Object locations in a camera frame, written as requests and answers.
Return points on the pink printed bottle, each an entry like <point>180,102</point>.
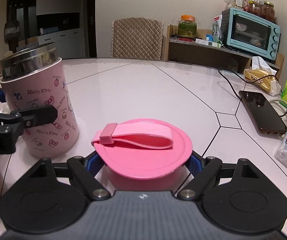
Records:
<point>51,92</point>

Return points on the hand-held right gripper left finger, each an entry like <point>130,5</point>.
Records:
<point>94,165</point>

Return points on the quilted beige chair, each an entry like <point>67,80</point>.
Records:
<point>137,38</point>

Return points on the yellow tissue pack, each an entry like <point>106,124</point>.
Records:
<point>261,77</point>

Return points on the pink bottle cap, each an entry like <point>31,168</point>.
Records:
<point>146,155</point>

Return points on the white green package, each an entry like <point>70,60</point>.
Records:
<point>218,30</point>

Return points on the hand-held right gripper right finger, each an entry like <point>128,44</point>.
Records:
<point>193,165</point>

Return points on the yellow-lid glass jar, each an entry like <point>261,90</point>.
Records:
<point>237,1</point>

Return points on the red-filled glass jar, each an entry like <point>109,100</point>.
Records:
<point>254,8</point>
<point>269,11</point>

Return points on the red scissors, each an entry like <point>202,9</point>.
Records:
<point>186,39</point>

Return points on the white and black cabinet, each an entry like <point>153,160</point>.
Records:
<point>53,17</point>

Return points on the wooden shelf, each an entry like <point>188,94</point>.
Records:
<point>201,52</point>

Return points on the black smartphone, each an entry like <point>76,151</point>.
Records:
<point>262,111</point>

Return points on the hanging grey bag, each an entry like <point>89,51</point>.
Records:
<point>11,30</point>

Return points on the teal toaster oven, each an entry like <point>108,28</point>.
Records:
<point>251,33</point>

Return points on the flat white green box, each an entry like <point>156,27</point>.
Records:
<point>207,42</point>

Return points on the green pickle jar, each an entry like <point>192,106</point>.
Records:
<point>188,27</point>

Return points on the dark door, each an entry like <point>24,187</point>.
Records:
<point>91,17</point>

